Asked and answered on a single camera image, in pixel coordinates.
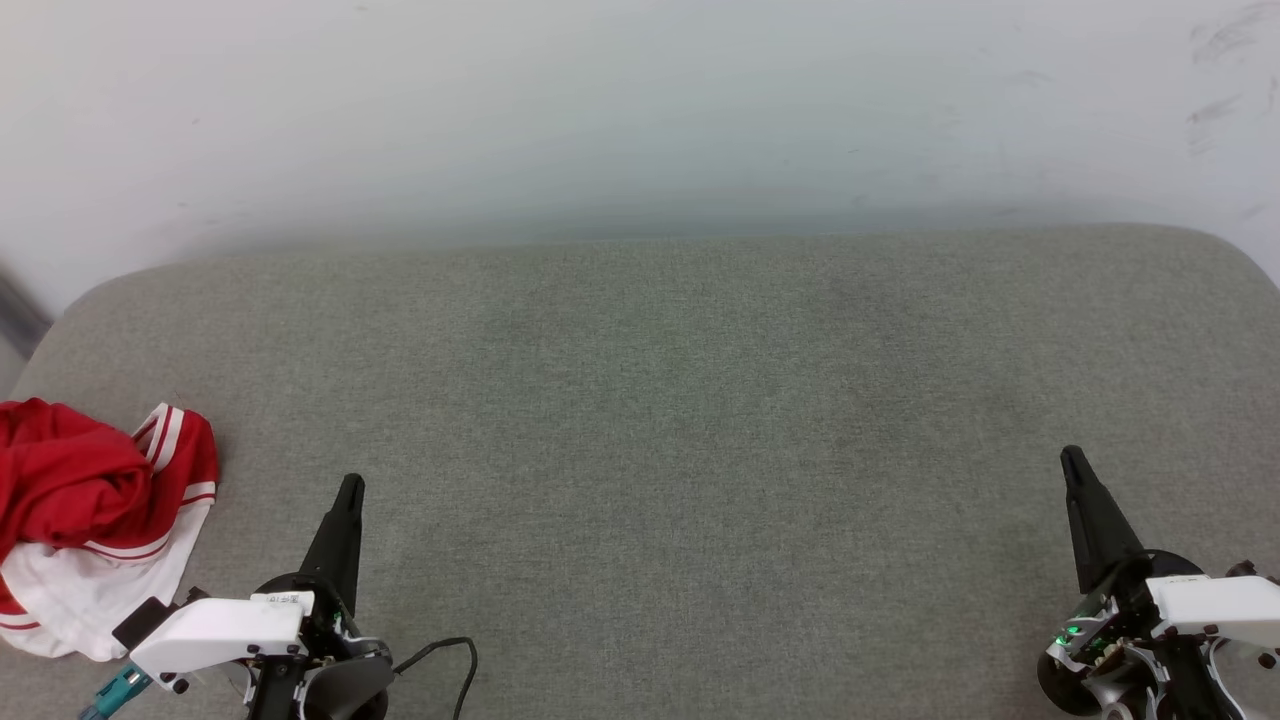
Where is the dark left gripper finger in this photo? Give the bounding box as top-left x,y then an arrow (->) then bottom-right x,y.
300,474 -> 366,613

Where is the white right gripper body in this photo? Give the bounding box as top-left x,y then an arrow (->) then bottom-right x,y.
1043,550 -> 1280,673

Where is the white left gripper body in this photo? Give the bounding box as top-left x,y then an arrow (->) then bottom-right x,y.
128,572 -> 393,720

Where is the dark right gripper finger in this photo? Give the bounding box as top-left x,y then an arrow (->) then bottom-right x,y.
1060,446 -> 1149,597

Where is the red and white shirt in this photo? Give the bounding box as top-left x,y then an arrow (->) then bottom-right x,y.
0,398 -> 219,662

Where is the grey fabric sofa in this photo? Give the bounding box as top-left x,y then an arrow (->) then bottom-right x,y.
0,222 -> 1280,720

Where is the teal cable connector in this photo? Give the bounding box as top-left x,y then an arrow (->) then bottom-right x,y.
80,668 -> 153,720

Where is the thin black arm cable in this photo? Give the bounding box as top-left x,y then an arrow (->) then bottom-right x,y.
393,637 -> 479,720

